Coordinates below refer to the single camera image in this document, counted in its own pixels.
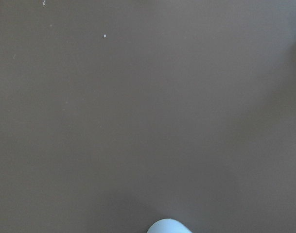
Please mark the cream white cup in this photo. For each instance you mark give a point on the cream white cup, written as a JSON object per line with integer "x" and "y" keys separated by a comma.
{"x": 168, "y": 226}

